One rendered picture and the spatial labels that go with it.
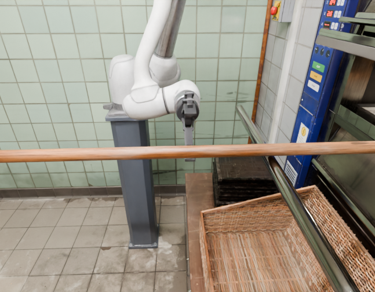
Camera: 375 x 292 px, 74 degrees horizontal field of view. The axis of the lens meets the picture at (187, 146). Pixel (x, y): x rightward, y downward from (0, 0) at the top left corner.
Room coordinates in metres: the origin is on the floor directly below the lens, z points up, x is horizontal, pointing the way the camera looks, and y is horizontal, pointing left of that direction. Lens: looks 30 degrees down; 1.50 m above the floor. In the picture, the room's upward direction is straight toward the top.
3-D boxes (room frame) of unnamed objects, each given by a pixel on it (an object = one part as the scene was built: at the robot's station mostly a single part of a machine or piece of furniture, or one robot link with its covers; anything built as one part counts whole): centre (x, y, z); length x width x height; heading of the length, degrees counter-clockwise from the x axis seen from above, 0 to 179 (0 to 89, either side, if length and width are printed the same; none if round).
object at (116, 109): (1.24, 0.33, 1.03); 0.22 x 0.18 x 0.06; 92
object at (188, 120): (0.74, 0.00, 1.19); 0.09 x 0.07 x 0.08; 2
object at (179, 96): (0.81, 0.00, 1.19); 0.09 x 0.06 x 0.09; 92
